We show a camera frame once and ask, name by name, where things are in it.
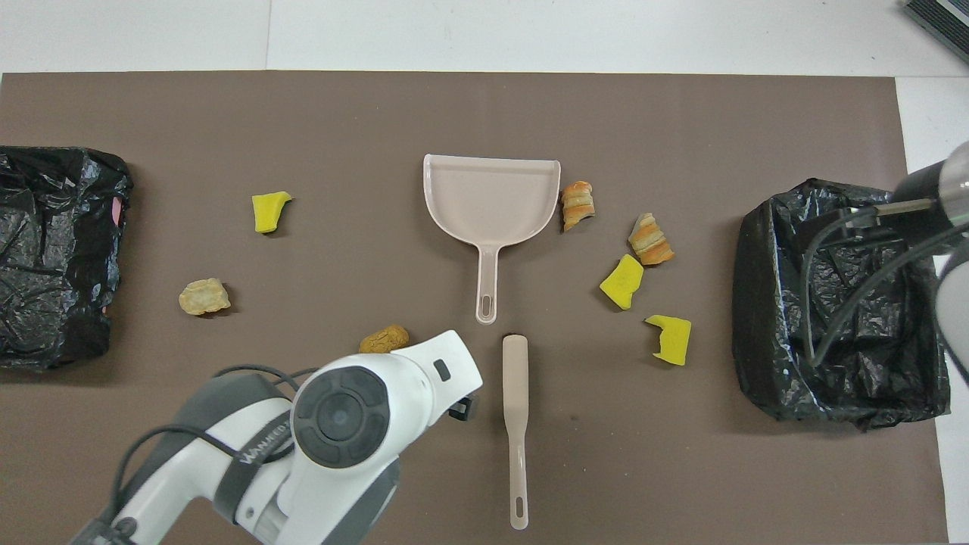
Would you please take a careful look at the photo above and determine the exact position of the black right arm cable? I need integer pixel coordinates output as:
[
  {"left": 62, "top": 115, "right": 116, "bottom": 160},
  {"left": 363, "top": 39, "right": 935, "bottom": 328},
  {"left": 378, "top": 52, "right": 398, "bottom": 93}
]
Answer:
[{"left": 801, "top": 204, "right": 969, "bottom": 364}]

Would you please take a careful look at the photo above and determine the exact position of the brown table mat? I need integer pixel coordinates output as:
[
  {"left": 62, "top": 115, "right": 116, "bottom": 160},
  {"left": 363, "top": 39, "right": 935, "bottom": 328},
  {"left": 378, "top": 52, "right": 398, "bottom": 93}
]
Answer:
[{"left": 0, "top": 70, "right": 949, "bottom": 545}]

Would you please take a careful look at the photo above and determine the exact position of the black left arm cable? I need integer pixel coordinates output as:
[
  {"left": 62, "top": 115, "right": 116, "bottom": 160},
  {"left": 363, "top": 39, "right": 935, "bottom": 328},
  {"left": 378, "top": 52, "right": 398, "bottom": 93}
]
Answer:
[{"left": 112, "top": 364, "right": 320, "bottom": 531}]

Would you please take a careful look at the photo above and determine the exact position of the orange striped croissant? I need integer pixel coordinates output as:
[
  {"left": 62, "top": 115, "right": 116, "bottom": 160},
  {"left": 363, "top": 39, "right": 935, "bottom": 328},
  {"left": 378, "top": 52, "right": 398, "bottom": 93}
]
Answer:
[
  {"left": 628, "top": 213, "right": 676, "bottom": 266},
  {"left": 560, "top": 180, "right": 596, "bottom": 232}
]

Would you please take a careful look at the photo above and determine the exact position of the brown oblong bread roll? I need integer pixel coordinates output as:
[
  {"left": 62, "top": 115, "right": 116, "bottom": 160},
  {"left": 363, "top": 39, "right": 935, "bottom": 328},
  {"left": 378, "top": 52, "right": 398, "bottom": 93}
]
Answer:
[{"left": 358, "top": 324, "right": 410, "bottom": 355}]

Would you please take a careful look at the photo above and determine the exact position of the yellow sponge chunk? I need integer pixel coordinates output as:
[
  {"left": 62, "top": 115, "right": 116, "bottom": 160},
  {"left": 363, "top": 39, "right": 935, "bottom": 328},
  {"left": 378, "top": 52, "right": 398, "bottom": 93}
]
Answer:
[
  {"left": 251, "top": 191, "right": 293, "bottom": 235},
  {"left": 599, "top": 254, "right": 645, "bottom": 310}
]

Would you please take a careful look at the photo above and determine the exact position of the black-bagged bin with pink spot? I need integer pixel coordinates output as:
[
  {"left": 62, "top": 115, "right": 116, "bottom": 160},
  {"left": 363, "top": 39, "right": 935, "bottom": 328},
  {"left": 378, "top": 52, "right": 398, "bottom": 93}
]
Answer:
[{"left": 0, "top": 145, "right": 135, "bottom": 372}]

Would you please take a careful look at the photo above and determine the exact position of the beige plastic dustpan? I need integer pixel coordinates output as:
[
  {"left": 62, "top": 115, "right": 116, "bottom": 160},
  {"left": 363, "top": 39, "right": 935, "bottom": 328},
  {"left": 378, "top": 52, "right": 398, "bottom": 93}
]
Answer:
[{"left": 422, "top": 154, "right": 562, "bottom": 325}]

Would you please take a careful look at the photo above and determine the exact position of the black-bagged trash bin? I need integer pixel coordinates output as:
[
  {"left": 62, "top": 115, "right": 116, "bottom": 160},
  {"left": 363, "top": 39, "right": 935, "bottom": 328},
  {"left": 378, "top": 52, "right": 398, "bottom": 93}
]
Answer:
[{"left": 731, "top": 178, "right": 952, "bottom": 432}]

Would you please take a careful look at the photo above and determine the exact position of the dark grey ribbed device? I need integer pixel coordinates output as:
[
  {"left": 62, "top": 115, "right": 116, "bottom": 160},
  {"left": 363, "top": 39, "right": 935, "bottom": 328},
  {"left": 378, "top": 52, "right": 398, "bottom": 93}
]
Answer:
[{"left": 903, "top": 0, "right": 969, "bottom": 65}]

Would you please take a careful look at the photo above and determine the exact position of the beige brush with black bristles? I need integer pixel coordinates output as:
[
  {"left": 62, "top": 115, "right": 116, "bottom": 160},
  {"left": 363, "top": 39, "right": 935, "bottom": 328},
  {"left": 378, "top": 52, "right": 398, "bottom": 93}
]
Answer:
[{"left": 502, "top": 334, "right": 530, "bottom": 531}]

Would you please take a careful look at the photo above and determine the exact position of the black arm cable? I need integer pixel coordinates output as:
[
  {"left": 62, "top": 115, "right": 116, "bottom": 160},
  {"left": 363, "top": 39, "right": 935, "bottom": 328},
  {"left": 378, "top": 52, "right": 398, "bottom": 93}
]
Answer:
[
  {"left": 801, "top": 204, "right": 969, "bottom": 364},
  {"left": 112, "top": 364, "right": 320, "bottom": 531}
]

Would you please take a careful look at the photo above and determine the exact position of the pale bread piece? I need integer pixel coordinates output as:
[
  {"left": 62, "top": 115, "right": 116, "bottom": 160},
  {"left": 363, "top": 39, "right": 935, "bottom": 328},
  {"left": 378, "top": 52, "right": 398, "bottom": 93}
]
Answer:
[{"left": 178, "top": 277, "right": 232, "bottom": 316}]

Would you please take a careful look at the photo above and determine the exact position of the notched yellow sponge piece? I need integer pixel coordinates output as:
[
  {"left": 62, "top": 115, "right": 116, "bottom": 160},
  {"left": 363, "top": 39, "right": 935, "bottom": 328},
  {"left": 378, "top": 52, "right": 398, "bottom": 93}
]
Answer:
[{"left": 644, "top": 314, "right": 693, "bottom": 367}]

